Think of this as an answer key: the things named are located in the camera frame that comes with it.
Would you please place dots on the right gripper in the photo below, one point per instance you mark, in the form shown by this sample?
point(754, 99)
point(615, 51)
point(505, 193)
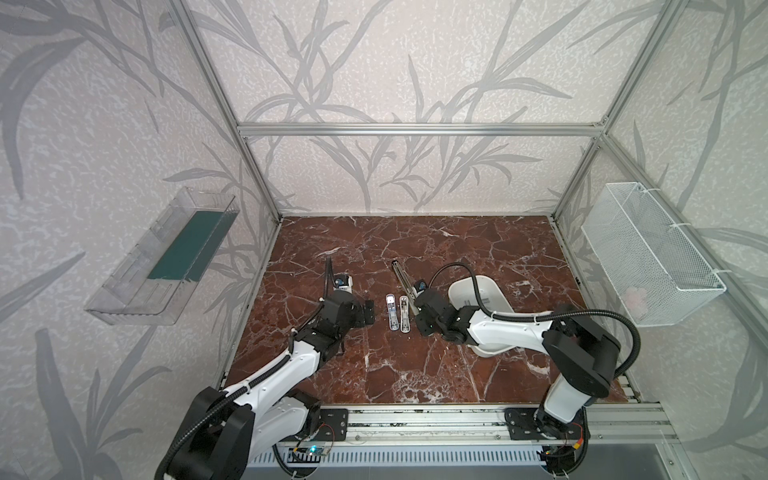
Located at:
point(420, 299)

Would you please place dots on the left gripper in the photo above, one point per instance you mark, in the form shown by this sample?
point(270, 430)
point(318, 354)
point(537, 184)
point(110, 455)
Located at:
point(335, 298)

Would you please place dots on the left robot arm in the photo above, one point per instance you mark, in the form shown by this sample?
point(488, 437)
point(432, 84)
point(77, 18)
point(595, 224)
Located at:
point(223, 430)

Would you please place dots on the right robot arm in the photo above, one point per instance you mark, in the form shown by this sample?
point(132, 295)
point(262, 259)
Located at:
point(589, 348)

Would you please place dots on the white plastic tray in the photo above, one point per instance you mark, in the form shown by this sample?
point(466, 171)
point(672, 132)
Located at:
point(493, 340)

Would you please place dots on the aluminium front rail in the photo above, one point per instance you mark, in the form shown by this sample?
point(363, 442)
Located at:
point(483, 424)

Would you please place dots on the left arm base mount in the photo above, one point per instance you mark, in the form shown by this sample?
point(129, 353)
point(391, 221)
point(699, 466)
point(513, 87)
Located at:
point(325, 425)

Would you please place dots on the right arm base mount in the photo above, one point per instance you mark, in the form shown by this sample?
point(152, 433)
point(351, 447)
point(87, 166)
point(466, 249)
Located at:
point(532, 424)

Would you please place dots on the clear plastic wall bin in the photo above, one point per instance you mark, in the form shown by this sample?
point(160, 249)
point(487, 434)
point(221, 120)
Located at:
point(153, 284)

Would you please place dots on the white wire mesh basket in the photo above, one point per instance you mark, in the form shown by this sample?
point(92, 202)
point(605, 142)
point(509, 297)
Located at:
point(658, 274)

